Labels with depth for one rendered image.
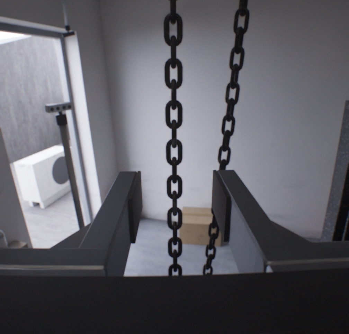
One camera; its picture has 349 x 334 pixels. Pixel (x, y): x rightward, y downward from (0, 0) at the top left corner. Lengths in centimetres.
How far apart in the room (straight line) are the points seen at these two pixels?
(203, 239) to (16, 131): 499
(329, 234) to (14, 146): 625
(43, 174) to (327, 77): 343
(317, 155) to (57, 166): 328
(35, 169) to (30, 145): 312
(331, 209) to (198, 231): 212
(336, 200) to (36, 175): 347
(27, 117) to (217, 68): 510
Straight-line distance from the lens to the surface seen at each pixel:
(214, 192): 16
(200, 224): 254
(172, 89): 23
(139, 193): 15
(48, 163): 382
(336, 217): 54
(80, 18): 260
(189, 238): 265
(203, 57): 248
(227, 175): 15
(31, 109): 679
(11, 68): 655
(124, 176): 15
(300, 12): 251
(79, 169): 268
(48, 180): 384
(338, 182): 52
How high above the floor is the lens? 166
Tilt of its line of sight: 19 degrees down
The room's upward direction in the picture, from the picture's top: 2 degrees counter-clockwise
